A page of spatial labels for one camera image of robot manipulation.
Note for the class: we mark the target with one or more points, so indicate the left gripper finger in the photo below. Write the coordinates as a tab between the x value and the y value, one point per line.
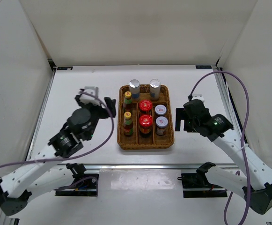
111	105
78	98

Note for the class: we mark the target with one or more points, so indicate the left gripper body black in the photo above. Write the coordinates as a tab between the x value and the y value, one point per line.
96	112

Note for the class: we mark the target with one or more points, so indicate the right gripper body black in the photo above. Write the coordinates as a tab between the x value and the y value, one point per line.
191	125

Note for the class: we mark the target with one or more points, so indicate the yellow-cap sauce bottle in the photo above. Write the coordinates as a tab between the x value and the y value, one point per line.
128	124
127	104

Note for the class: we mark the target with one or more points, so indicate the white-lid spice jar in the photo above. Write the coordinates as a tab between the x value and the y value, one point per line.
161	125
160	110

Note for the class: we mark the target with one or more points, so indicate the blue-label pellet jar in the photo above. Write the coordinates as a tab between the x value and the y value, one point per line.
134	88
154	89

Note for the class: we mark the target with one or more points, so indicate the red-lid chili jar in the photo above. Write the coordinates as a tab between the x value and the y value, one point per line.
145	107
145	123

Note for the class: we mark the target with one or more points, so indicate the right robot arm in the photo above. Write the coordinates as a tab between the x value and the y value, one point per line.
256	187

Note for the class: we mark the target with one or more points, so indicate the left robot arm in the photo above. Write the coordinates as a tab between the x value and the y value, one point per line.
40	175

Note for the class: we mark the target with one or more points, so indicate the wicker basket tray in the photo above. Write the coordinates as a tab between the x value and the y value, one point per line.
136	141

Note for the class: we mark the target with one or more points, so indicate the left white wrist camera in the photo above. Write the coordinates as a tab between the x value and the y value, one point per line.
89	94

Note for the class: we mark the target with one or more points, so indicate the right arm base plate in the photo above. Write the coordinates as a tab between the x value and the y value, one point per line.
193	188

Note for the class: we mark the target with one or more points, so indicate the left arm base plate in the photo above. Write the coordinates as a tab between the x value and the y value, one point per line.
85	184

